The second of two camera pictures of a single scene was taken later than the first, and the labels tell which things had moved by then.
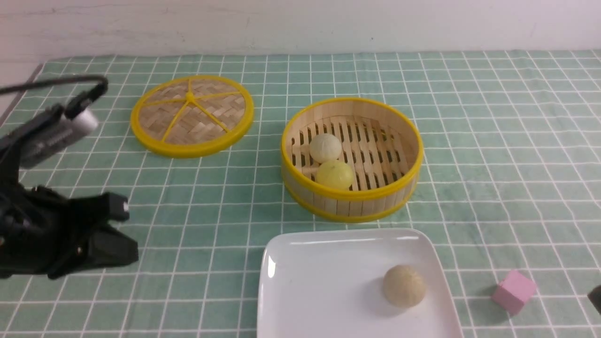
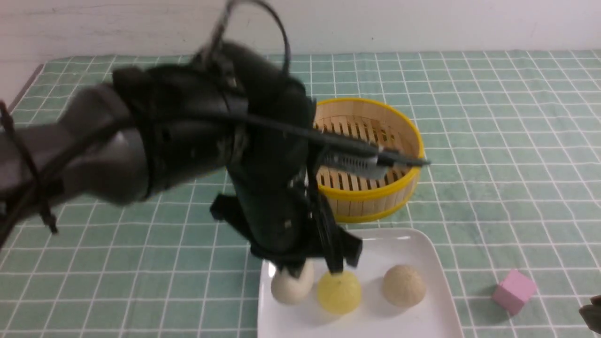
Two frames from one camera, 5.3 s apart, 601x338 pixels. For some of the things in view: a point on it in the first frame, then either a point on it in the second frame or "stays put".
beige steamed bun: x=404 y=286 stays put
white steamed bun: x=324 y=147 -> x=288 y=289
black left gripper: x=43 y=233 -> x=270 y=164
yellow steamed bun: x=335 y=173 -> x=339 y=295
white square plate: x=328 y=283 stays put
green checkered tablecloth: x=511 y=180 stays put
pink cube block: x=515 y=290 stays put
